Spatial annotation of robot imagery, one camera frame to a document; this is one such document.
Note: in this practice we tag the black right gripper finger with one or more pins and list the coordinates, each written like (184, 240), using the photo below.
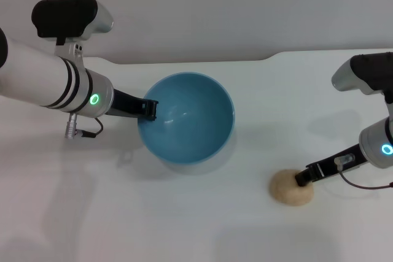
(304, 178)

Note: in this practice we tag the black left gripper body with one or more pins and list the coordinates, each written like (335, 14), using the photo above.
(127, 104)

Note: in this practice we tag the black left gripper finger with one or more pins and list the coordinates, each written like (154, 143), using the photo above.
(151, 110)

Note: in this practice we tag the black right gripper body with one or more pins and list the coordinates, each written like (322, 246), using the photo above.
(334, 164)

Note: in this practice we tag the beige egg yolk pastry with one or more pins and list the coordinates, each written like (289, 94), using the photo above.
(285, 190)

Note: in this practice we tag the blue ceramic bowl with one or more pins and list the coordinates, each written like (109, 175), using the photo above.
(187, 124)

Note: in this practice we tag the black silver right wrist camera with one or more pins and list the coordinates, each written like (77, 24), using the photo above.
(365, 73)

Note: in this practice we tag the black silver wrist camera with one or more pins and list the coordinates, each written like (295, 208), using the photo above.
(67, 18)
(365, 73)

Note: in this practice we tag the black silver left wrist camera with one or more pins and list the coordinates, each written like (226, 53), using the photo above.
(67, 18)

